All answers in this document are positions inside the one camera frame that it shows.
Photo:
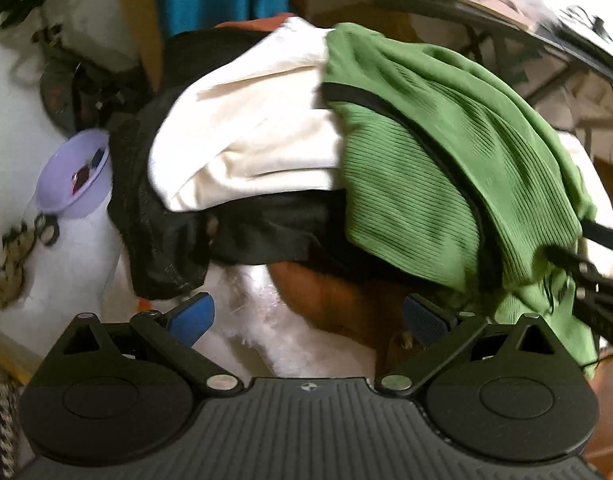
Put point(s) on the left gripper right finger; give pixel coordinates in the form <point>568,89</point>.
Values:
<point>444,336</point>

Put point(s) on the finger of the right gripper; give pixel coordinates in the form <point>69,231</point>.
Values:
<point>593,304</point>
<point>597,233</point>

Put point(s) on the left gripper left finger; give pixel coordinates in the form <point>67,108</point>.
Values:
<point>171,337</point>

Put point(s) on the green ribbed knit sweater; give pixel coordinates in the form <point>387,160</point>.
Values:
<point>454,179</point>

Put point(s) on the black garment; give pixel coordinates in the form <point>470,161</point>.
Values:
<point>170,252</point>

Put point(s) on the purple plastic bowl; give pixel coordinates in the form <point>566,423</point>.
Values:
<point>77,178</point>

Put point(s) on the dark desk with clutter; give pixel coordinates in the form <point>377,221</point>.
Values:
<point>482,25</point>

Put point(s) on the cream white garment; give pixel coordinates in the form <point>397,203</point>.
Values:
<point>252,127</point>

